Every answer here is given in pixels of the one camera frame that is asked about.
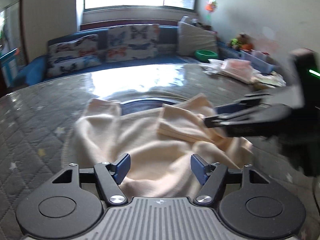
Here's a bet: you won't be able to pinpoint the butterfly cushion near window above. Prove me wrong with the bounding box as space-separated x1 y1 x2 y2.
106 24 160 63

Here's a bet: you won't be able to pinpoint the grey quilted star mat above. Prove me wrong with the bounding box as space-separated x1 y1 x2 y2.
0 62 320 240

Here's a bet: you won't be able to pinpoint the teddy bear plush toy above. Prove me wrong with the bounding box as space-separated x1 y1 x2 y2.
227 33 251 51

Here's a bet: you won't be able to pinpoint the yellow floral folded blanket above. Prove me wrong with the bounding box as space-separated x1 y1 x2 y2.
251 71 286 90

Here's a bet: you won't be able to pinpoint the clear plastic storage box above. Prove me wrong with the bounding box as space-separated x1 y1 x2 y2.
240 50 274 74

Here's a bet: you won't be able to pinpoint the blue sofa bench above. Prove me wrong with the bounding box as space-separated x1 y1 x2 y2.
14 25 198 87

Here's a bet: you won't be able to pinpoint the grey plain pillow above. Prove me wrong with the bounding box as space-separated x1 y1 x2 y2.
177 21 218 56

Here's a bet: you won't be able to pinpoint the pink white bagged clothes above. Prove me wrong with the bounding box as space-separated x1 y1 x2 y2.
200 59 260 84

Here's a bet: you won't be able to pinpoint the butterfly cushion near doorway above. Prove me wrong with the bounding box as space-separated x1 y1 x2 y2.
47 34 101 77

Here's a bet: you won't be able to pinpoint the green plastic bowl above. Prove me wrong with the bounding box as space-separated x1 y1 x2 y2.
195 49 219 63

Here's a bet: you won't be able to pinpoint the colourful pinwheel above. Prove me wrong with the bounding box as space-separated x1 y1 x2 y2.
205 0 217 21

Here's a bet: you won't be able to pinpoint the orange plush toy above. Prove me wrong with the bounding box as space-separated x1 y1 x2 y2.
241 43 253 51

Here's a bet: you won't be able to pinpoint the cream white sweater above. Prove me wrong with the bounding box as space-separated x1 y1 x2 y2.
66 94 253 198

